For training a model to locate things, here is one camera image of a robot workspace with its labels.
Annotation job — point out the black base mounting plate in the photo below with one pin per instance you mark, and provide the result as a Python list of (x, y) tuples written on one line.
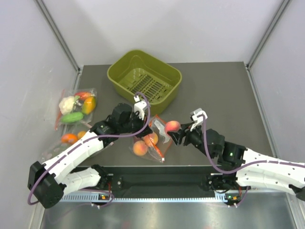
[(164, 181)]

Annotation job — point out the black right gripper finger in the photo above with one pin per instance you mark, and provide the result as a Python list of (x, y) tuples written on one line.
[(185, 127), (177, 137)]

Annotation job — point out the green fake cucumber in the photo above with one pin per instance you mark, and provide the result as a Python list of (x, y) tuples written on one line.
[(71, 118)]

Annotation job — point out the red fake pepper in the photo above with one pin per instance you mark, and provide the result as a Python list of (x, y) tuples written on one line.
[(83, 95)]

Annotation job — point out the orange green fake mango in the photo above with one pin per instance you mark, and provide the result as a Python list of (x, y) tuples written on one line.
[(88, 105)]

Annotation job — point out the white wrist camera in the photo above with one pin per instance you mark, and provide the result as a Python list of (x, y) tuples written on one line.
[(139, 108), (197, 116)]

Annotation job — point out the orange fake tomato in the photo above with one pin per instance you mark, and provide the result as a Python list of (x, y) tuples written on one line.
[(69, 138)]

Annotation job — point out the zip bag with vegetables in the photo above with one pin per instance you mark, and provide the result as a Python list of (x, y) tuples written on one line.
[(53, 113)]

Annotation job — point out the yellow fake potato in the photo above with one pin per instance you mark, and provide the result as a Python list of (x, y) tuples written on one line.
[(81, 134)]

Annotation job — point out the grey slotted cable duct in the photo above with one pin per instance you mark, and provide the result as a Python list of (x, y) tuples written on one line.
[(96, 197)]

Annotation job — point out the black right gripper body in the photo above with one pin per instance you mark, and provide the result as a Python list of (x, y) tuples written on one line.
[(194, 136)]

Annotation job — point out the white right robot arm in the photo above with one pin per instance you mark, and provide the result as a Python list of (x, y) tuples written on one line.
[(238, 167)]

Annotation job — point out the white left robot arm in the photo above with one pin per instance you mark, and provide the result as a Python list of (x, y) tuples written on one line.
[(49, 181)]

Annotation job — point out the clear zip bag orange seal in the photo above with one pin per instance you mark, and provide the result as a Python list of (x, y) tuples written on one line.
[(156, 152)]

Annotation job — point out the pink fake peach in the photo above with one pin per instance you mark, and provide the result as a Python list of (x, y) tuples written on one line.
[(172, 126)]

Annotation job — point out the small orange fake peach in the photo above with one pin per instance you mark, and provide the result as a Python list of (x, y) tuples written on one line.
[(140, 148)]

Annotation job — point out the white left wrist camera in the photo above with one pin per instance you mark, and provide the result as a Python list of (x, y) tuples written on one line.
[(139, 108)]

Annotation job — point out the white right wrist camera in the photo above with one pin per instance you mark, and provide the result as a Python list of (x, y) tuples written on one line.
[(197, 116)]

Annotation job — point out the zip bag near left base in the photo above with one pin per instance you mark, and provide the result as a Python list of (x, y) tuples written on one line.
[(59, 148)]

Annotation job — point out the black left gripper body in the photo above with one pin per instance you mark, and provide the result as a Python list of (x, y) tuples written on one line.
[(136, 124)]

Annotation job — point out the olive green plastic basket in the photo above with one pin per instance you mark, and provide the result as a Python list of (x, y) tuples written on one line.
[(138, 71)]

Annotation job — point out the white fake cauliflower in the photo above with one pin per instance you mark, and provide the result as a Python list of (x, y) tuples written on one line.
[(67, 105)]

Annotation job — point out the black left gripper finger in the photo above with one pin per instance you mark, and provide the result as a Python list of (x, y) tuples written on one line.
[(147, 130), (141, 134)]

